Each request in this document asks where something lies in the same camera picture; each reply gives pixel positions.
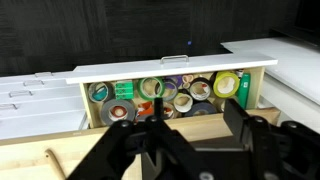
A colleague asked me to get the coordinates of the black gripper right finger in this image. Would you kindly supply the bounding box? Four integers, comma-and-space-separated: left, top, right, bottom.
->
222, 97, 320, 180

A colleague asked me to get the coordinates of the black tape roll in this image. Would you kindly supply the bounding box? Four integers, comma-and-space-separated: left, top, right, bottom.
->
188, 76, 215, 102

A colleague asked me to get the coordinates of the teal tape roll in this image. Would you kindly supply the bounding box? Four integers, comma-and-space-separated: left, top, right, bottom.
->
87, 81, 115, 103

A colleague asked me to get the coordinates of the orange white tape roll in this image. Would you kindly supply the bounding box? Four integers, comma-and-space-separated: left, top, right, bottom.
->
135, 100, 160, 122

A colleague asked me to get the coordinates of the small beige tape roll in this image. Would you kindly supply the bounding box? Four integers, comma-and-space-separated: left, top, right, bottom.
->
181, 74, 195, 90

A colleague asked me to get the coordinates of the green bottle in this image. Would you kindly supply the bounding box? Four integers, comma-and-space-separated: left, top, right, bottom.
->
236, 72, 252, 110

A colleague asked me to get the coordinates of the green tape roll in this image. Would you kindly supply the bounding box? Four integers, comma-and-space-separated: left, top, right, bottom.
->
136, 76, 166, 101

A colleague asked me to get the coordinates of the purple tape roll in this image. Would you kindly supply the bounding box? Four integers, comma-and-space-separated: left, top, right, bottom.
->
162, 77, 184, 102

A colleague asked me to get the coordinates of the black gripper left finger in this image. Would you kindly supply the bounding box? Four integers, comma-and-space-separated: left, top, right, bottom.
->
66, 97, 214, 180

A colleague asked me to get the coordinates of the navy tape roll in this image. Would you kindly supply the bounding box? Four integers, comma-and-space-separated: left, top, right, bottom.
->
184, 101, 218, 118

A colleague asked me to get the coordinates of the green plastic box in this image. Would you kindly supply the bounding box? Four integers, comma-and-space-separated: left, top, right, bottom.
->
114, 80, 135, 101

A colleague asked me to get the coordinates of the white wooden drawer with tapes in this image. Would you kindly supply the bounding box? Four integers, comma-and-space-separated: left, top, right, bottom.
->
65, 54, 279, 129

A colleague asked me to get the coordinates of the white side panel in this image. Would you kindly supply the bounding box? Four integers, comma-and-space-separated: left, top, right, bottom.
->
220, 36, 320, 106

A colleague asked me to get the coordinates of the grey duct tape roll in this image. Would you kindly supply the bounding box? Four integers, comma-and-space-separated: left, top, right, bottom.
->
100, 98, 136, 127

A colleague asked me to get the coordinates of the white drawer with metal handle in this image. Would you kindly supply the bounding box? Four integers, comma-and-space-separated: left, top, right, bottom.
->
0, 86, 84, 102
0, 97, 90, 141
0, 76, 82, 91
33, 70, 77, 81

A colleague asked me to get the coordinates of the yellow-green tape roll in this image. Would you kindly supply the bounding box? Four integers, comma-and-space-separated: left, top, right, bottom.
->
212, 70, 241, 99

